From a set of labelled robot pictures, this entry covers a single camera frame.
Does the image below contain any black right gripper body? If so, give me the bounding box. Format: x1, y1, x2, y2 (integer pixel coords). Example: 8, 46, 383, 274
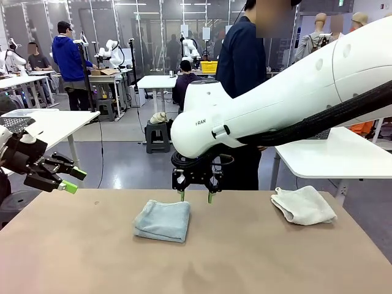
171, 154, 224, 190

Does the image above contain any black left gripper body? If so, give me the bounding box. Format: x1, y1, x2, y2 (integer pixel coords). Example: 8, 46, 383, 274
4, 134, 64, 193

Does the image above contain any pale blue terry towel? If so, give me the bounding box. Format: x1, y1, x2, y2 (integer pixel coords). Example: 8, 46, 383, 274
132, 199, 191, 244

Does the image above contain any white terry towel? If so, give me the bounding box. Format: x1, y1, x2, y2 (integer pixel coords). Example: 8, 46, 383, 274
271, 186, 338, 226

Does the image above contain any yellow plastic basket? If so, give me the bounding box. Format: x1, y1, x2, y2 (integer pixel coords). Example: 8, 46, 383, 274
200, 60, 219, 74

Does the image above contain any black round stool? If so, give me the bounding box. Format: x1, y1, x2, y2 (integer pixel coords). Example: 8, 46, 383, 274
0, 190, 42, 229

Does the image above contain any white table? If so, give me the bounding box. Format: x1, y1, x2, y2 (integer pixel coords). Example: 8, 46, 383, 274
0, 109, 101, 189
271, 127, 392, 205

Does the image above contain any grey plastic step stool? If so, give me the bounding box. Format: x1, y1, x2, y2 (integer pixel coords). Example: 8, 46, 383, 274
96, 97, 116, 123
145, 121, 172, 154

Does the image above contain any clear plastic bin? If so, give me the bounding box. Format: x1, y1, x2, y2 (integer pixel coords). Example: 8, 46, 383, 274
1, 109, 34, 119

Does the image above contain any seated person in black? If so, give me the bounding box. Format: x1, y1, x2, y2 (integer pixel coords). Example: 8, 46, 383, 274
0, 94, 23, 116

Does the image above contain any beige cloth bag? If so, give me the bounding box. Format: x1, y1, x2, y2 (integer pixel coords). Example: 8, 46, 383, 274
149, 112, 168, 125

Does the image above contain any white desk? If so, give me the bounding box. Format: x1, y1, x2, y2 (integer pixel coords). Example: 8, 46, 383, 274
0, 75, 55, 108
137, 75, 178, 145

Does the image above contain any seated person in dark jacket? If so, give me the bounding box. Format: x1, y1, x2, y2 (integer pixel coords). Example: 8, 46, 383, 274
172, 59, 203, 114

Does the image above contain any grey workbench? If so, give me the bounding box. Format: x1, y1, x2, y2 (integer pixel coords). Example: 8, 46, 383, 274
88, 72, 131, 119

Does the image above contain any person in grey t-shirt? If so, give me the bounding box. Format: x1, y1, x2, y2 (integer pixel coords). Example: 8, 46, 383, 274
26, 42, 53, 73

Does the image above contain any person in blue hoodie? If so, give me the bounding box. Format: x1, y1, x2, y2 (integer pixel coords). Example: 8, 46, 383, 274
51, 20, 94, 111

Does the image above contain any person in navy jacket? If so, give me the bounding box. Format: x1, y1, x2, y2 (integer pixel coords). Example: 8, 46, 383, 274
216, 0, 303, 190

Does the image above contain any black stand pole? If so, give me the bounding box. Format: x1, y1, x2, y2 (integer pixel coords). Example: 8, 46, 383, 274
128, 38, 140, 107

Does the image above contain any mannequin in grey hoodie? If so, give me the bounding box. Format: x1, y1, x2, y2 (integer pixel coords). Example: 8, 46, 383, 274
294, 12, 337, 62

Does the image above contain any white metal rack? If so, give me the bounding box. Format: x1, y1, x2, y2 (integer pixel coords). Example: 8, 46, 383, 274
372, 118, 392, 151

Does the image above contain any mannequin in blue floral shirt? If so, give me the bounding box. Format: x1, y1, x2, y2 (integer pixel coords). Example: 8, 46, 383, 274
330, 14, 345, 40

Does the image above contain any mannequin in orange jacket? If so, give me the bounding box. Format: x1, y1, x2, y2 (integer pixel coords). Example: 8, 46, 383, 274
350, 12, 370, 33

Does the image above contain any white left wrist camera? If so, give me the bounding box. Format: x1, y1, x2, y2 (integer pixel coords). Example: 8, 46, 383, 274
20, 117, 46, 145

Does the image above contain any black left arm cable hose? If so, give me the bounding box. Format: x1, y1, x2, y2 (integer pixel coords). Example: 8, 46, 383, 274
0, 168, 12, 205

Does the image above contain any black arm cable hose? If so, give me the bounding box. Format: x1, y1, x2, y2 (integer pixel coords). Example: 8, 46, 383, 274
0, 168, 12, 205
238, 87, 392, 148

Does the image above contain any black floor cable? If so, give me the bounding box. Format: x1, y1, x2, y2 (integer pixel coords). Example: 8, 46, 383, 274
97, 118, 105, 189

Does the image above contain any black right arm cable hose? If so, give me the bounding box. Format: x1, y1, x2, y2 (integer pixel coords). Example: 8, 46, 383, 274
238, 87, 392, 148

